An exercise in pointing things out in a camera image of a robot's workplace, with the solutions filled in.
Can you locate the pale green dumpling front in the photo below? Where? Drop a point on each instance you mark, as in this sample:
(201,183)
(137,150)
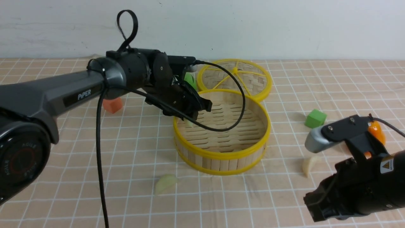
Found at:
(165,181)

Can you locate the bamboo steamer lid yellow rim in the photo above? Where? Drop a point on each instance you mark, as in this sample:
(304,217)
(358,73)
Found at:
(253,78)

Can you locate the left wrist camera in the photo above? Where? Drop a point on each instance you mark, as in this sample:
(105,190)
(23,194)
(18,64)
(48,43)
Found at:
(182,64)

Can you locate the green foam cube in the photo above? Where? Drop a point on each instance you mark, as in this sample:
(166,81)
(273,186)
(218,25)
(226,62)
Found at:
(315,119)

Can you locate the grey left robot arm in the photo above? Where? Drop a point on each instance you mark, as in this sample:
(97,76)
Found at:
(29,110)

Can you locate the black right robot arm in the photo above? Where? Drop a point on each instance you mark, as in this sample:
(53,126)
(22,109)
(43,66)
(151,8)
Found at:
(393,163)

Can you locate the orange foam cube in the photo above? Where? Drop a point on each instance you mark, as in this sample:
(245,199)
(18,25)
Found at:
(112,105)

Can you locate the checkered peach tablecloth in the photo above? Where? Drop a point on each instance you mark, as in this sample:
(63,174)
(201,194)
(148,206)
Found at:
(138,148)

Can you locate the bamboo steamer tray yellow rim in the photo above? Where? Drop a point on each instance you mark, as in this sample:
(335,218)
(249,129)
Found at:
(224,153)

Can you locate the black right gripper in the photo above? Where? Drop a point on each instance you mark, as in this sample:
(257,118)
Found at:
(355,190)

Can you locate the orange yellow toy pear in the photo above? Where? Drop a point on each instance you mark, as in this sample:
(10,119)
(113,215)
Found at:
(376,130)

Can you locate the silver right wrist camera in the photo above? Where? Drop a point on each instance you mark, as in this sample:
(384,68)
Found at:
(352,130)

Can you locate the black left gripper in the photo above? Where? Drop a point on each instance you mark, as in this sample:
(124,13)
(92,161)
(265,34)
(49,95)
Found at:
(173,90)

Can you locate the green toy apple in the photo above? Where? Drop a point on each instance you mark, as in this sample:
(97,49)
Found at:
(188,77)

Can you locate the white dumpling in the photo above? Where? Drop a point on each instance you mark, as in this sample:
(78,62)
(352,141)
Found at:
(309,163)

